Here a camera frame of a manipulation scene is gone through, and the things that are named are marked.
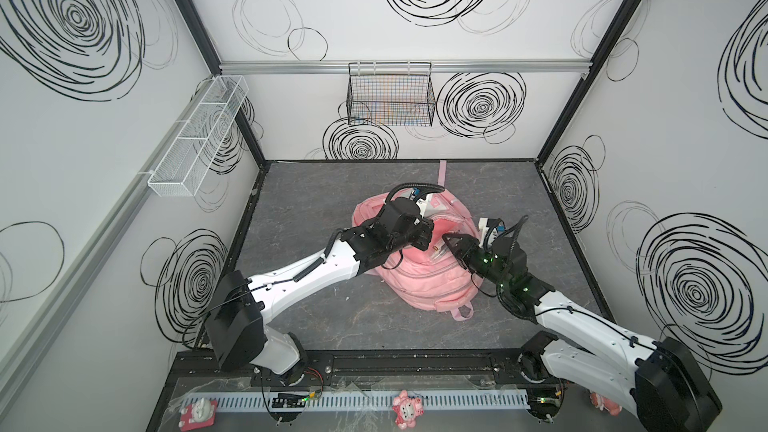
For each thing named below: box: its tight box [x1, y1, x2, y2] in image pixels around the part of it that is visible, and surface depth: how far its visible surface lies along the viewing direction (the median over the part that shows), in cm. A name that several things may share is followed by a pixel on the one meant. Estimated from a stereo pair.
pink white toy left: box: [179, 398, 218, 431], surface depth 64 cm
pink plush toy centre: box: [392, 389, 424, 431], surface depth 67 cm
